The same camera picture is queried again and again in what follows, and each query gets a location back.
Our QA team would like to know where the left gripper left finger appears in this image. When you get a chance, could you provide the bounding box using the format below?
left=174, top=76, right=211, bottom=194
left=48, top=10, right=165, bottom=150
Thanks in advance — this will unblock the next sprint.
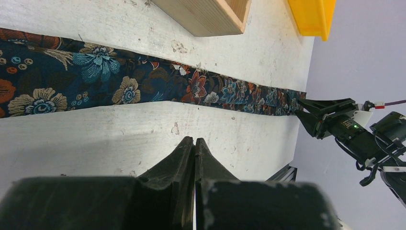
left=0, top=137, right=194, bottom=230

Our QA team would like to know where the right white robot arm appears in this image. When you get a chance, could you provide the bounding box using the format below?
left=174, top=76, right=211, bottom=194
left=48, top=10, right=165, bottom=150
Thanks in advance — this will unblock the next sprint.
left=295, top=98, right=406, bottom=205

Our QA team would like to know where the yellow plastic tray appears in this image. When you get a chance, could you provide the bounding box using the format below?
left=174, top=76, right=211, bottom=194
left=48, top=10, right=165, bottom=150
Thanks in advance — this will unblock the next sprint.
left=287, top=0, right=336, bottom=42

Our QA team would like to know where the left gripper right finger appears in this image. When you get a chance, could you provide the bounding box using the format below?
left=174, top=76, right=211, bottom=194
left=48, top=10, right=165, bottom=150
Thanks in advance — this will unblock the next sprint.
left=195, top=138, right=341, bottom=230

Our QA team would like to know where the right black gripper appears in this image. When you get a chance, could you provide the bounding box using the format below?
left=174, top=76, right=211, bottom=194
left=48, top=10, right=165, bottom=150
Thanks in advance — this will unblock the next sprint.
left=295, top=98, right=385, bottom=162

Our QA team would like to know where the aluminium frame rail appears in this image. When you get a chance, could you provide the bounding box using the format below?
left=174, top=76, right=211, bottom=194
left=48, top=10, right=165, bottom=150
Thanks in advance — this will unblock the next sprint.
left=266, top=164, right=297, bottom=182

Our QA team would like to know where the wooden compartment box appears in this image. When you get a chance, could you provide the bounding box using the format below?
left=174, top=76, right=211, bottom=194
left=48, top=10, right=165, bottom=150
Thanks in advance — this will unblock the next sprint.
left=152, top=0, right=251, bottom=37

